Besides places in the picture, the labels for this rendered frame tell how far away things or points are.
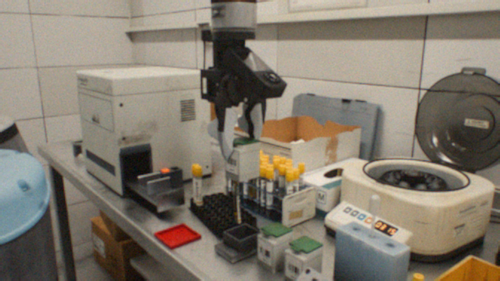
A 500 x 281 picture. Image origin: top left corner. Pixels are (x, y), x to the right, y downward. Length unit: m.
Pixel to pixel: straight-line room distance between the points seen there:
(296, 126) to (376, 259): 0.74
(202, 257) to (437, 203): 0.42
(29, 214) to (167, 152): 0.64
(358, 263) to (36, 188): 0.43
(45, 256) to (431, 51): 0.93
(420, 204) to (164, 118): 0.63
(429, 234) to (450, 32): 0.52
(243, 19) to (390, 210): 0.42
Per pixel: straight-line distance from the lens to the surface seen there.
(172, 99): 1.00
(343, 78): 1.20
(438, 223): 0.73
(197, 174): 0.83
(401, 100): 1.10
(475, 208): 0.80
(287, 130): 1.21
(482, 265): 0.60
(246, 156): 0.64
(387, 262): 0.57
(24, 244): 0.42
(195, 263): 0.70
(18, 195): 0.41
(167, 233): 0.80
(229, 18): 0.62
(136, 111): 0.96
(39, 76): 2.24
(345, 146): 1.05
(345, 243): 0.61
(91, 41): 2.30
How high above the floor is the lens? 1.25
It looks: 14 degrees down
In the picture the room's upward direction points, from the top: straight up
